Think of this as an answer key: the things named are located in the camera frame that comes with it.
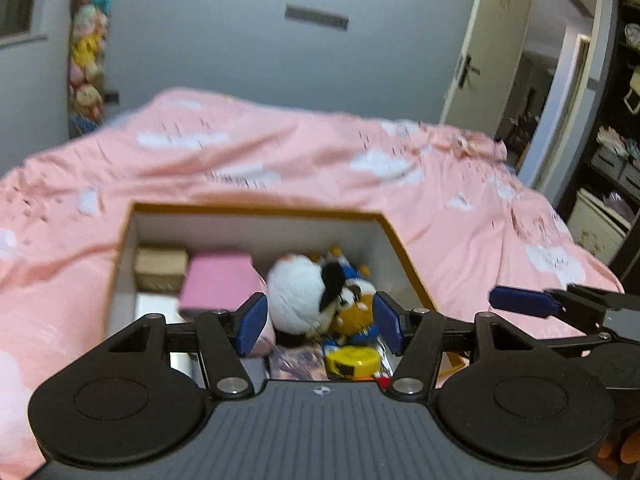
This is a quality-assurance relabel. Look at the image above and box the grey wall sign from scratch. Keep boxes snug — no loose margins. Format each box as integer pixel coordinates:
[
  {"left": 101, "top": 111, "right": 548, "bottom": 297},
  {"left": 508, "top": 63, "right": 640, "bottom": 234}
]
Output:
[{"left": 285, "top": 4, "right": 349, "bottom": 30}]

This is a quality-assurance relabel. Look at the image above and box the white glossy case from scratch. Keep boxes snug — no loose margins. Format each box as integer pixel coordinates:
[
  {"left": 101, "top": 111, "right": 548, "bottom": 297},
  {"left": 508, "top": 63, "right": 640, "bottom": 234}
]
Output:
[{"left": 134, "top": 292, "right": 206, "bottom": 388}]

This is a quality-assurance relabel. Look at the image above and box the beige room door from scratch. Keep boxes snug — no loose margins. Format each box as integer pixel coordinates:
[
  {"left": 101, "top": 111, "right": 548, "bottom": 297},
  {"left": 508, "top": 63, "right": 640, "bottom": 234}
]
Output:
[{"left": 439, "top": 0, "right": 533, "bottom": 138}]

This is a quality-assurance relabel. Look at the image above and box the white low cabinet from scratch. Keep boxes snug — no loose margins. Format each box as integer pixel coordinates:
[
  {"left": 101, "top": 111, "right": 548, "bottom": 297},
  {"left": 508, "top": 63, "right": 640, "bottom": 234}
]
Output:
[{"left": 567, "top": 187, "right": 633, "bottom": 266}]

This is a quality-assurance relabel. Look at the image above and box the dark wooden chair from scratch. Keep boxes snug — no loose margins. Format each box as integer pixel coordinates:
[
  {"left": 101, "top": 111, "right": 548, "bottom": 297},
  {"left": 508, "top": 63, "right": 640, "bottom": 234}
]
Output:
[{"left": 507, "top": 110, "right": 540, "bottom": 158}]

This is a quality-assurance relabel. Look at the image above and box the pink box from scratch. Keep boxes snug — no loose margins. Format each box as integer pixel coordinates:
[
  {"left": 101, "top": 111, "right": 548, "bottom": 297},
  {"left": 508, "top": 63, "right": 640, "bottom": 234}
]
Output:
[{"left": 178, "top": 252, "right": 255, "bottom": 322}]

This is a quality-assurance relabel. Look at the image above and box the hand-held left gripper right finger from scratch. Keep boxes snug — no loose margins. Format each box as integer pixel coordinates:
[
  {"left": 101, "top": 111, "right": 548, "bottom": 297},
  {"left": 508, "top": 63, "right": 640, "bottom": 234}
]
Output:
[{"left": 372, "top": 291, "right": 538, "bottom": 402}]

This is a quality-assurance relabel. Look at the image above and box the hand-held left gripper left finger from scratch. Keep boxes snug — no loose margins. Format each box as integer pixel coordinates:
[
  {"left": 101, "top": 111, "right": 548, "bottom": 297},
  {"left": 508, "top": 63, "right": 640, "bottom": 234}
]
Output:
[{"left": 107, "top": 291, "right": 268, "bottom": 401}]

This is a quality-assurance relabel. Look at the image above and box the white plush toy black ear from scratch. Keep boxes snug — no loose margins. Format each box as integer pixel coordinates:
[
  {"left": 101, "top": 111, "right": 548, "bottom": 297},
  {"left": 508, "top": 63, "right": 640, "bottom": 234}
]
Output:
[{"left": 266, "top": 252, "right": 346, "bottom": 336}]

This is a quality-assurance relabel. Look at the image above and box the clear column of plush toys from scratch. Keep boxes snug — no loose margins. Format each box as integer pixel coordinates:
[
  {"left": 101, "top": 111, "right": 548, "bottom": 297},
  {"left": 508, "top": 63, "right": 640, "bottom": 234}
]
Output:
[{"left": 67, "top": 0, "right": 118, "bottom": 138}]

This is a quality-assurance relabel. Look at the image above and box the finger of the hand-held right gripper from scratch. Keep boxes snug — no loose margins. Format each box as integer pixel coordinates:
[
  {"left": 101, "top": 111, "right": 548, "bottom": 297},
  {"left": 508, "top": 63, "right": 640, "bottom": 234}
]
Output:
[
  {"left": 489, "top": 282, "right": 626, "bottom": 333},
  {"left": 537, "top": 331, "right": 617, "bottom": 358}
]

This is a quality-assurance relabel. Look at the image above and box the orange cardboard box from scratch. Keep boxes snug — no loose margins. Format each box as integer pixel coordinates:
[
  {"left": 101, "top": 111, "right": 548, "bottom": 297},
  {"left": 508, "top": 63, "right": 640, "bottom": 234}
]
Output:
[{"left": 102, "top": 201, "right": 468, "bottom": 391}]

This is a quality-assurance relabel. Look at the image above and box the brown bear plush blue outfit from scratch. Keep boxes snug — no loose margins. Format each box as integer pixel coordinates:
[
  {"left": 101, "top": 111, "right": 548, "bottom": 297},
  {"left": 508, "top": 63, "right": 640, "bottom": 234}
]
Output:
[{"left": 307, "top": 245, "right": 378, "bottom": 338}]

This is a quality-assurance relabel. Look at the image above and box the black door handle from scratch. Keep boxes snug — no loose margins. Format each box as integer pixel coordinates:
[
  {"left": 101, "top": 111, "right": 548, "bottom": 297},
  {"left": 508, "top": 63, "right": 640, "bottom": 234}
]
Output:
[{"left": 456, "top": 55, "right": 481, "bottom": 88}]

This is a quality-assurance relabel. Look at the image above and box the pink cloud printed blanket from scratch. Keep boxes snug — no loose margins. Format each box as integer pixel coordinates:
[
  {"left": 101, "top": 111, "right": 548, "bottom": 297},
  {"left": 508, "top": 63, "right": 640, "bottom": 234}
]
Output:
[{"left": 0, "top": 87, "right": 626, "bottom": 480}]

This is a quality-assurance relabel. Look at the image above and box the yellow tape measure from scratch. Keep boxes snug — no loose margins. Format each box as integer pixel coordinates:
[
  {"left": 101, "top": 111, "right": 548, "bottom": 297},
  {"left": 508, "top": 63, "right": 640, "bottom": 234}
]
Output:
[{"left": 324, "top": 345, "right": 383, "bottom": 380}]

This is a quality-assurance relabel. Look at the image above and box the person's right hand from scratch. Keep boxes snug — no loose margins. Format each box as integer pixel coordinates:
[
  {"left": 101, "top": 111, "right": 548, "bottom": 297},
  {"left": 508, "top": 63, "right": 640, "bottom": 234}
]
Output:
[{"left": 595, "top": 435, "right": 640, "bottom": 468}]

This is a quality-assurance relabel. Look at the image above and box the dark storage shelf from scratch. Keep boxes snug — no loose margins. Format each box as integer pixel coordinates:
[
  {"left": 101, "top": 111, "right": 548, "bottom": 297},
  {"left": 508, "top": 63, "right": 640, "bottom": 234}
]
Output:
[{"left": 557, "top": 0, "right": 640, "bottom": 281}]

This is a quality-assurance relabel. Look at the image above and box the purple illustrated card box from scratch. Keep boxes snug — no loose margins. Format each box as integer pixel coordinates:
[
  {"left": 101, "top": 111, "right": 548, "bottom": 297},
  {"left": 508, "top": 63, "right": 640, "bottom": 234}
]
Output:
[{"left": 270, "top": 342, "right": 331, "bottom": 382}]

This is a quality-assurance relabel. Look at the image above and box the window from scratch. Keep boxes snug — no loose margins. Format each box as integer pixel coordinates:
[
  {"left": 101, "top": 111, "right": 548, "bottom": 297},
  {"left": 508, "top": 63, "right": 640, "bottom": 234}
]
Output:
[{"left": 0, "top": 0, "right": 48, "bottom": 48}]

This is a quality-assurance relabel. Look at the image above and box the small beige cardboard box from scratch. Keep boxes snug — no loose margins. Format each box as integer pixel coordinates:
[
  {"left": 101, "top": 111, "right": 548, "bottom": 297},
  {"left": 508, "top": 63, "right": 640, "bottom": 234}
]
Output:
[{"left": 132, "top": 245, "right": 190, "bottom": 293}]

